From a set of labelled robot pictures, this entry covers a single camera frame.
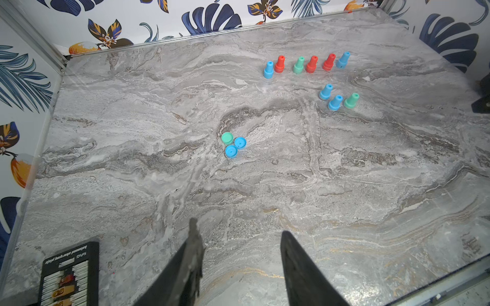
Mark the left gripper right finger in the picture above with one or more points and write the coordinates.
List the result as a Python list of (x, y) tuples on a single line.
[(305, 283)]

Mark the green stamp cap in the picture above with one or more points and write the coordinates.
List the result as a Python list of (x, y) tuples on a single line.
[(227, 138)]

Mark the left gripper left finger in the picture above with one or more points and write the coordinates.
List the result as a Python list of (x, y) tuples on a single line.
[(179, 283)]

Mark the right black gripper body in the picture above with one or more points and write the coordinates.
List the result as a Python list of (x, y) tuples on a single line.
[(482, 104)]

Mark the black card with labels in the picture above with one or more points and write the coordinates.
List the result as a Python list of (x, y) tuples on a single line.
[(71, 277)]

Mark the green stamp body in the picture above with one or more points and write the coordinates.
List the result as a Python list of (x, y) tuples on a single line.
[(351, 101), (299, 65)]

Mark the blue stamp cap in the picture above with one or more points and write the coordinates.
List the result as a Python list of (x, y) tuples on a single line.
[(231, 151), (240, 143)]

